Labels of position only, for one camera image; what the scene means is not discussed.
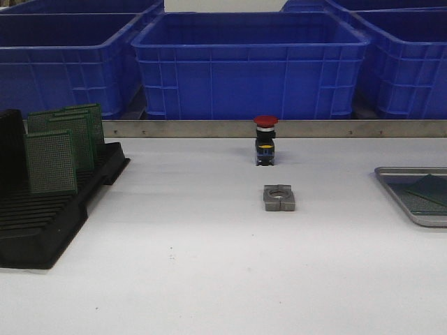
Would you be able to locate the rearmost green perforated board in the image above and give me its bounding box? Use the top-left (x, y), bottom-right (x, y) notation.
top-left (63, 103), bottom-right (105, 151)

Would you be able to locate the silver metal tray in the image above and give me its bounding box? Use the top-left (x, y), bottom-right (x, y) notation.
top-left (374, 167), bottom-right (446, 228)

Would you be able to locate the black slotted board rack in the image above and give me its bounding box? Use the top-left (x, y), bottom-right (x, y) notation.
top-left (1, 110), bottom-right (129, 269)

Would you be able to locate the red emergency stop button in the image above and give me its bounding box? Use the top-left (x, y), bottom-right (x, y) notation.
top-left (254, 115), bottom-right (279, 166)

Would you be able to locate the grey metal clamp block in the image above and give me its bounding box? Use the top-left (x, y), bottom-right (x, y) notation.
top-left (263, 184), bottom-right (296, 211)

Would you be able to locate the centre blue plastic crate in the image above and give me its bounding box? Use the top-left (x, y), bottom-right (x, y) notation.
top-left (132, 12), bottom-right (368, 120)

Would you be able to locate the blue plastic crate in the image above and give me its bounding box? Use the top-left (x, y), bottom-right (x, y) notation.
top-left (132, 12), bottom-right (368, 120)
top-left (1, 13), bottom-right (142, 119)
top-left (351, 10), bottom-right (446, 119)

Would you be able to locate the far right blue crate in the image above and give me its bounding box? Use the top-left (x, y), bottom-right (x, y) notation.
top-left (281, 0), bottom-right (446, 12)

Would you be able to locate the left blue plastic crate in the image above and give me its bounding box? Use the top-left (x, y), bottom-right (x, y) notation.
top-left (1, 13), bottom-right (142, 119)

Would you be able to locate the right blue plastic crate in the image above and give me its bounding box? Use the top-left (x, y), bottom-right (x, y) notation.
top-left (351, 10), bottom-right (446, 119)

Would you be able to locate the far left blue crate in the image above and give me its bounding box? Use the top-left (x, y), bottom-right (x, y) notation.
top-left (1, 0), bottom-right (164, 15)

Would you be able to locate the metal table edge rail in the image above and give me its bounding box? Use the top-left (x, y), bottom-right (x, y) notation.
top-left (103, 119), bottom-right (446, 138)

